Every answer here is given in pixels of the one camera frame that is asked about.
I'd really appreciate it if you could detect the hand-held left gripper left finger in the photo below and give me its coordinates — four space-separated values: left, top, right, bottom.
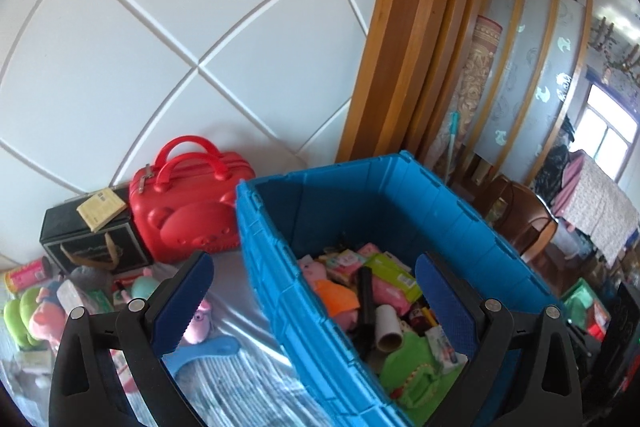
48 249 216 427

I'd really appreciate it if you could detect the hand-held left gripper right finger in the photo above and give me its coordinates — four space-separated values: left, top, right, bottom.
415 249 583 427

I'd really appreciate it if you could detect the green round plush cloth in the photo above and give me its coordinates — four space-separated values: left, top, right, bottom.
379 332 471 412

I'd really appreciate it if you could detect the black cylindrical tube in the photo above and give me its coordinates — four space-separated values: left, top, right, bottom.
356 267 376 348

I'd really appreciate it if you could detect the blue plastic crate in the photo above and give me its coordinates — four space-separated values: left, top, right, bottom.
235 150 566 427

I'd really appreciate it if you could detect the pig plush in teal dress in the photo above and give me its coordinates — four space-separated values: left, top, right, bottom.
131 269 213 347

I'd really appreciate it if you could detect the white toothpaste tube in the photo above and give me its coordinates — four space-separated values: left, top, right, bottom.
425 326 460 367

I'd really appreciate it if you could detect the pink wipes packet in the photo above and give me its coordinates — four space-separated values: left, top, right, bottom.
372 282 412 320

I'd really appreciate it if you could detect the green snack packet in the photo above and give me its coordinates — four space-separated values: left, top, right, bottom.
364 253 422 303

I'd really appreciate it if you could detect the cardboard roll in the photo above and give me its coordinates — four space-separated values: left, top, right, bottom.
374 304 405 354

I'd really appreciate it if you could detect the grey blue plush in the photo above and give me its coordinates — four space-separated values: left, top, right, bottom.
69 266 113 290

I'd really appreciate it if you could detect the red bear suitcase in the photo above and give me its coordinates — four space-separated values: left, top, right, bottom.
129 136 256 264

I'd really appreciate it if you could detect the striped bed sheet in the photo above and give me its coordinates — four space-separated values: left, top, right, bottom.
0 252 351 427

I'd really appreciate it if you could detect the pink green packet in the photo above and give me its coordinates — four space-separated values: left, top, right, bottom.
325 243 381 280

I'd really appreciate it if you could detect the orange plush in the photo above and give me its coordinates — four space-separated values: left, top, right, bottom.
316 279 361 330

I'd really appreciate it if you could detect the black gift bag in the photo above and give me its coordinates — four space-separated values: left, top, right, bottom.
40 184 155 280

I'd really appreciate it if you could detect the wooden chair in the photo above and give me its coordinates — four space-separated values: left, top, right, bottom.
472 174 558 265

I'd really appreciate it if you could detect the yellow sticky note pad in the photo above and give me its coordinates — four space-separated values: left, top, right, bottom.
76 188 127 234

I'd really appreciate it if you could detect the small pink pig plush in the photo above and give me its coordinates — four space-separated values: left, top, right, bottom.
297 257 328 290

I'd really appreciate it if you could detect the green shopping bag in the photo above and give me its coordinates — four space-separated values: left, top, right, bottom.
561 279 612 343

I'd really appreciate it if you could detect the pink yellow cylindrical can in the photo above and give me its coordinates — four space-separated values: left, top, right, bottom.
2 255 53 294

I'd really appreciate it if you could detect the green frog plush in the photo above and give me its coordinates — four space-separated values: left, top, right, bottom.
2 285 43 350

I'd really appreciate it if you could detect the pink floral cloth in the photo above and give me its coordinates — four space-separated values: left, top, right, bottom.
552 152 640 265

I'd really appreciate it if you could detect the rolled patterned rug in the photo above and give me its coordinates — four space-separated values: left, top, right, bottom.
432 14 502 168

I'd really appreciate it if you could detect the window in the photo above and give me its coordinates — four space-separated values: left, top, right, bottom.
577 74 640 180

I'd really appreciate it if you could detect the wooden slatted partition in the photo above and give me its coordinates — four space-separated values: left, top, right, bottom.
335 0 598 208

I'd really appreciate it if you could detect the frosted glass panel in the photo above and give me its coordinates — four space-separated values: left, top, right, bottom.
475 0 588 168

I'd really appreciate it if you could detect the teal mop handle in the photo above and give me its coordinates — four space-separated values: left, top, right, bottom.
445 112 461 185

